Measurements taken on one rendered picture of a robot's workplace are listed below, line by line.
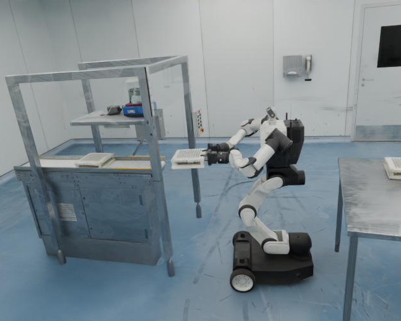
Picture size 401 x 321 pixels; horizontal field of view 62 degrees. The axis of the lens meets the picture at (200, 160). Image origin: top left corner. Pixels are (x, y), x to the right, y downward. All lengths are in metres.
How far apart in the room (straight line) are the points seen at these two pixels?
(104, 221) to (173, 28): 3.91
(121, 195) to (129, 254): 0.62
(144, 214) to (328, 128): 4.03
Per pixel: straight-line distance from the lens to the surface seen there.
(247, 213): 2.63
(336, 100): 6.02
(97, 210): 3.12
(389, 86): 6.13
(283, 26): 5.84
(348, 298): 2.28
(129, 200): 2.91
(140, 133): 2.80
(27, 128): 3.04
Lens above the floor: 1.94
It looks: 21 degrees down
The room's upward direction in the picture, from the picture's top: 5 degrees counter-clockwise
